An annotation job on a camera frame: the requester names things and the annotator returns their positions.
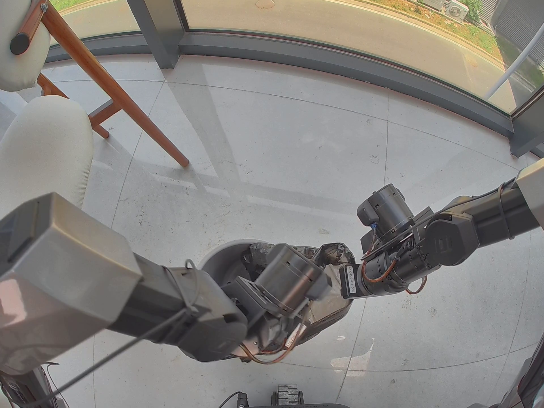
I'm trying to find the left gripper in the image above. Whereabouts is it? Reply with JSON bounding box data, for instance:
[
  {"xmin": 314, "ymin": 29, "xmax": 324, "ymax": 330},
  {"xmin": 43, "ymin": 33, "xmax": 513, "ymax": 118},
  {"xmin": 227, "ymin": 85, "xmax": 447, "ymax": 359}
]
[{"xmin": 248, "ymin": 313, "xmax": 311, "ymax": 360}]

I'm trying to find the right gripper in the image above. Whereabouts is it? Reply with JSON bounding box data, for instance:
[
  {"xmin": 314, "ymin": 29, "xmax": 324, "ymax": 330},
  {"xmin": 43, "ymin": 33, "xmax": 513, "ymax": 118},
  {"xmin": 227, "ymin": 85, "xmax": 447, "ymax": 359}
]
[{"xmin": 340, "ymin": 248, "xmax": 431, "ymax": 301}]

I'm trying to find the black plastic bag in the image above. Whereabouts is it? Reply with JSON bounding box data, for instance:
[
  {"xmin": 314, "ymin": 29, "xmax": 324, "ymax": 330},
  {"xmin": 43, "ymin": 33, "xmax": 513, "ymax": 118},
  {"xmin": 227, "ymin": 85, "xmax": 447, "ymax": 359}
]
[{"xmin": 238, "ymin": 241, "xmax": 356, "ymax": 358}]

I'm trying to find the white trash bin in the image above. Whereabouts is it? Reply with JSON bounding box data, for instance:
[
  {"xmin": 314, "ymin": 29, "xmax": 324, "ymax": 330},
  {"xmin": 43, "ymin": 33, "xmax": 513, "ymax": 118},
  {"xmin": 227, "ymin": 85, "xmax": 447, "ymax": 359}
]
[{"xmin": 199, "ymin": 238, "xmax": 273, "ymax": 290}]

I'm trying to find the white chair with wooden legs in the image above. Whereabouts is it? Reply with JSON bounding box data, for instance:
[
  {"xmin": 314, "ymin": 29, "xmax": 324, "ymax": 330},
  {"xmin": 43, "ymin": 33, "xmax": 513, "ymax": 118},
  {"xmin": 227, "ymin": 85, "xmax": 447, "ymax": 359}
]
[{"xmin": 0, "ymin": 0, "xmax": 190, "ymax": 228}]

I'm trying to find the window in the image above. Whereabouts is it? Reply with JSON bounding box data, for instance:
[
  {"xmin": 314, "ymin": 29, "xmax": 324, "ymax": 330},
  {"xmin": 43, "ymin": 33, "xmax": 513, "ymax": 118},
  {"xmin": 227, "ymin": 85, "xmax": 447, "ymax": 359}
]
[{"xmin": 44, "ymin": 0, "xmax": 544, "ymax": 159}]

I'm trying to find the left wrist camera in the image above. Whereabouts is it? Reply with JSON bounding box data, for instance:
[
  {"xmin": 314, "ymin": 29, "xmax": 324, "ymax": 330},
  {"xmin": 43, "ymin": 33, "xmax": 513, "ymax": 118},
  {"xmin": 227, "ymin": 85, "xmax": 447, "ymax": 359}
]
[{"xmin": 222, "ymin": 276, "xmax": 273, "ymax": 318}]

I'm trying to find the black cable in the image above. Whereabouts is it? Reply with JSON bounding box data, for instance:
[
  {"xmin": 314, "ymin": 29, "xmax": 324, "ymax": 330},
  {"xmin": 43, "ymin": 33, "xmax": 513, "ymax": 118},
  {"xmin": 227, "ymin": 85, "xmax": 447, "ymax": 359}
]
[
  {"xmin": 218, "ymin": 391, "xmax": 249, "ymax": 408},
  {"xmin": 49, "ymin": 258, "xmax": 200, "ymax": 400}
]

